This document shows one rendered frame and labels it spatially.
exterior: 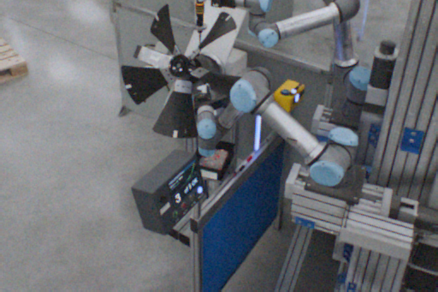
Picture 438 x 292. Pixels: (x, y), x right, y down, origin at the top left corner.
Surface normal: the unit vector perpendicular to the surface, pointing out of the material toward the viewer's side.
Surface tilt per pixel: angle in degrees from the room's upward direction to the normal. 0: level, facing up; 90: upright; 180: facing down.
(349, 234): 90
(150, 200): 90
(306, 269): 0
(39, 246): 0
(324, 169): 94
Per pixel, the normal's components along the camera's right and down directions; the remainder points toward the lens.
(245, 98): -0.59, 0.36
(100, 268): 0.02, -0.84
